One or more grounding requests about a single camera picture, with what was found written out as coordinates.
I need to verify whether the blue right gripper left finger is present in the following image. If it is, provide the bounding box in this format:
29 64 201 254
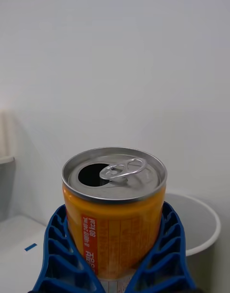
28 204 106 293

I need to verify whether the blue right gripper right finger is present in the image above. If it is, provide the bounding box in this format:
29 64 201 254
126 201 197 293

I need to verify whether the orange drink can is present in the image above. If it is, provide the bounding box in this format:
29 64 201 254
61 146 168 293

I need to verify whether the grey plastic waste bin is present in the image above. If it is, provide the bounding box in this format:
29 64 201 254
165 192 221 293

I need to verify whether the pale chair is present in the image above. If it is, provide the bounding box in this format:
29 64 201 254
0 110 17 223

